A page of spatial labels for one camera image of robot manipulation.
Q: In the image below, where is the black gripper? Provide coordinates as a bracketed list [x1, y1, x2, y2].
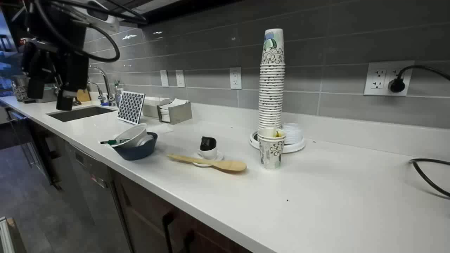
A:
[55, 88, 77, 112]

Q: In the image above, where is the blue bowl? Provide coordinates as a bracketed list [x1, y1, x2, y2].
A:
[113, 130, 159, 161]

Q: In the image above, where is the wooden block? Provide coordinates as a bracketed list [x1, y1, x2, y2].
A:
[75, 87, 93, 105]

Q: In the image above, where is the black sink basin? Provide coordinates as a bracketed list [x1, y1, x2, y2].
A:
[47, 105, 117, 123]

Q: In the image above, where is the soap bottle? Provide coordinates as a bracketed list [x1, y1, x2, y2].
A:
[98, 88, 113, 108]

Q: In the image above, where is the chrome faucet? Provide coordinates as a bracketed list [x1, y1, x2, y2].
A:
[92, 64, 123, 107]

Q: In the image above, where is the grey countertop appliance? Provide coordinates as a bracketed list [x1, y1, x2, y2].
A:
[12, 74, 32, 102]

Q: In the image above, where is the dotted white board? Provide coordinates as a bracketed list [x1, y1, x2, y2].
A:
[117, 90, 147, 126]

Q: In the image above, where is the white box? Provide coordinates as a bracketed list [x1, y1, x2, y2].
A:
[143, 95, 174, 119]

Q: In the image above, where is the grey dishwasher front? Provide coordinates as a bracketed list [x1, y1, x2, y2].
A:
[44, 132, 134, 253]

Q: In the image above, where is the grey napkin holder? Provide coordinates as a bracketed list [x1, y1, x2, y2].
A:
[157, 97, 195, 125]

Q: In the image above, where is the small black and white object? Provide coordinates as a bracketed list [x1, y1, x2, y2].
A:
[196, 135, 226, 161]

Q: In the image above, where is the dark wooden cabinet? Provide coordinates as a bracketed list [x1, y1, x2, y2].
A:
[113, 173, 251, 253]

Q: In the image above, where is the wooden spoon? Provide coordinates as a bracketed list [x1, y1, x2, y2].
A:
[168, 153, 249, 174]

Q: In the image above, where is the tall stack of paper cups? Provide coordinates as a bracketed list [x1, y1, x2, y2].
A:
[258, 26, 287, 130]

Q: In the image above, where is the patterned paper cup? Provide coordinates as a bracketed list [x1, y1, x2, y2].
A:
[257, 126, 287, 170]

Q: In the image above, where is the black cabinet handle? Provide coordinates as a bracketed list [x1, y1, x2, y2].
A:
[161, 209, 179, 253]
[182, 227, 197, 253]

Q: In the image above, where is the white quad wall outlet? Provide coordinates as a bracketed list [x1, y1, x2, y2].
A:
[363, 59, 417, 98]

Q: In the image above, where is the black plug with cable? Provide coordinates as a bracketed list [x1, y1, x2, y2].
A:
[387, 63, 450, 94]

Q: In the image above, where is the black cable loop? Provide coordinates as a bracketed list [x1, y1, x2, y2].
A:
[410, 157, 450, 198]

